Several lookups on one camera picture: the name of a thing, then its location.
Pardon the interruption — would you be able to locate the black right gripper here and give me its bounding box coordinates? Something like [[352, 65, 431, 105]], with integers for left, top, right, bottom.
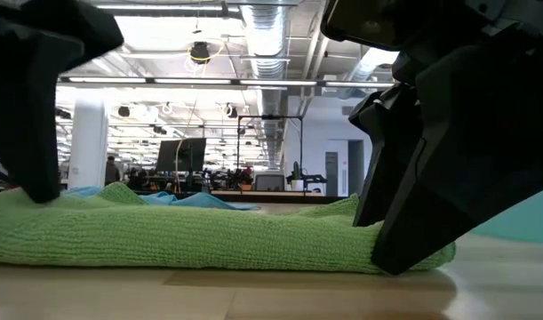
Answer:
[[348, 0, 543, 228]]

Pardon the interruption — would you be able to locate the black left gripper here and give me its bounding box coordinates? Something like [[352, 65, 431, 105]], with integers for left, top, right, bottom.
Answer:
[[0, 0, 124, 204]]

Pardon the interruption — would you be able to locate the blue microfiber towel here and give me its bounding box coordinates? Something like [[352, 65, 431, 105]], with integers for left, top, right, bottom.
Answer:
[[60, 185, 260, 212]]

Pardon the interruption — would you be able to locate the green microfiber towel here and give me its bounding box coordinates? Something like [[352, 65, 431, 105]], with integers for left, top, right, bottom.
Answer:
[[0, 181, 458, 275]]

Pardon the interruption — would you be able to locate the translucent teal plastic basket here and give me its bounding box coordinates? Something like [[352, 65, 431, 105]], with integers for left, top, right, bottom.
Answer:
[[469, 184, 543, 244]]

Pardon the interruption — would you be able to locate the person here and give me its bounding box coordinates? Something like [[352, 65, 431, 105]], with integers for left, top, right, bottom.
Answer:
[[104, 155, 122, 187]]

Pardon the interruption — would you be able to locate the cactus in white pot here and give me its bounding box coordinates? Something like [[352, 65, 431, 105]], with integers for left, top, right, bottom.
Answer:
[[290, 160, 305, 192]]

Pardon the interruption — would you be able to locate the black monitor on stand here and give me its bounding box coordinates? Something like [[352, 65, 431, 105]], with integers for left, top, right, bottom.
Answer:
[[155, 137, 208, 174]]

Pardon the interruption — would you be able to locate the silver ventilation duct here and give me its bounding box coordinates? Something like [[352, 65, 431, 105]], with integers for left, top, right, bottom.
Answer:
[[239, 0, 292, 168], [341, 46, 401, 99]]

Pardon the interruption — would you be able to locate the black rig frame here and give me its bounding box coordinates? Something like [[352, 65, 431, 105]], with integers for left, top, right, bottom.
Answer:
[[236, 114, 305, 181]]

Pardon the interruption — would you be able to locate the black overhead camera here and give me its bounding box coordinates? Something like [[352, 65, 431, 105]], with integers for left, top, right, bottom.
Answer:
[[188, 40, 212, 64]]

